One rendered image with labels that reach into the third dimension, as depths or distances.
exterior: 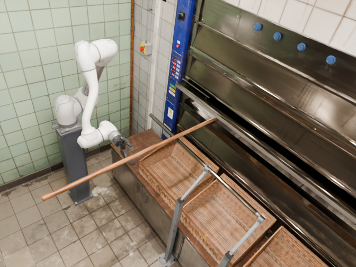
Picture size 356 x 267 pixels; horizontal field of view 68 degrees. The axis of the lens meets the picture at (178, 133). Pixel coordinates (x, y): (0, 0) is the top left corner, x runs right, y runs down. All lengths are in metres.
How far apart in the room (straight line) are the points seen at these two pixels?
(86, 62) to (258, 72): 1.11
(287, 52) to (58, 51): 1.90
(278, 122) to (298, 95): 0.24
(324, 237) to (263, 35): 1.36
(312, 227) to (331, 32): 1.24
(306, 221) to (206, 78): 1.26
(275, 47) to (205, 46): 0.56
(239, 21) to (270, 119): 0.67
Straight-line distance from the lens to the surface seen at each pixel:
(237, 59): 1.93
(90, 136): 1.96
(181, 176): 2.57
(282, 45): 1.74
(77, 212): 3.06
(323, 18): 1.61
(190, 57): 2.26
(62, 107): 2.27
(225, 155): 2.28
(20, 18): 2.51
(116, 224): 2.94
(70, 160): 2.61
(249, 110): 1.94
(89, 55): 1.87
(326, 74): 1.65
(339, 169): 1.78
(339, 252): 2.12
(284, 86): 1.75
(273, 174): 2.04
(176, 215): 2.09
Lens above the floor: 2.54
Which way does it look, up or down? 40 degrees down
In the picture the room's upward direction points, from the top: 10 degrees clockwise
